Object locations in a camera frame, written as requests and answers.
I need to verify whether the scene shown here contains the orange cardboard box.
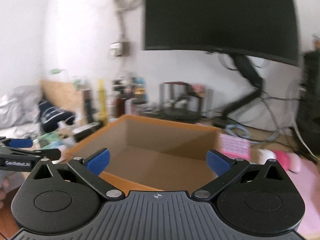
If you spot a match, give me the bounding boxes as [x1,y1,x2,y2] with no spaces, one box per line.
[65,115,220,193]

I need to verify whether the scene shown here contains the pink keyboard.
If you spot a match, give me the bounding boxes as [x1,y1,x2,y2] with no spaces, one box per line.
[219,134,251,160]

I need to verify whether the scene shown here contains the dark striped garment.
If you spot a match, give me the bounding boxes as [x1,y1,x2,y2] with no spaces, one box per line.
[39,99,75,133]

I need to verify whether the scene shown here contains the white computer mouse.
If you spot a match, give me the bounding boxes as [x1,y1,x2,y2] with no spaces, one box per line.
[258,149,276,164]

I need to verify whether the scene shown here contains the yellow tall bottle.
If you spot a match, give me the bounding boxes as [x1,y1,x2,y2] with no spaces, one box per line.
[98,79,107,125]

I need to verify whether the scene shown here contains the hot pink computer mouse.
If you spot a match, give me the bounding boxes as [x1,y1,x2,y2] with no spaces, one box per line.
[273,150,290,171]

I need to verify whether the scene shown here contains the light pink computer mouse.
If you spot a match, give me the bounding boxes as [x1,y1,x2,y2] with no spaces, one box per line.
[288,153,302,173]

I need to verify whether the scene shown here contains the pink desk mat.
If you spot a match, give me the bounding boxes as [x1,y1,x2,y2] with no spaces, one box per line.
[287,158,319,239]

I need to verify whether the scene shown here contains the pink-haired dark figurine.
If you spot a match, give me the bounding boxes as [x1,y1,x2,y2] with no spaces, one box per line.
[159,81,213,123]

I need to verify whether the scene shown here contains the black PC tower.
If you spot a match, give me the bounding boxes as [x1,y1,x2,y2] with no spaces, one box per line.
[296,50,319,155]

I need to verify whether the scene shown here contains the black curved monitor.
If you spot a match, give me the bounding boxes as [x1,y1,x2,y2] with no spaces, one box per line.
[144,0,299,66]

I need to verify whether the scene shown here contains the blue coiled cable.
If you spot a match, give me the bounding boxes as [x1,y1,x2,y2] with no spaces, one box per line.
[224,124,251,140]

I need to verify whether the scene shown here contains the white wall socket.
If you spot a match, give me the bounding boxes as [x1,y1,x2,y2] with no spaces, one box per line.
[110,41,130,57]

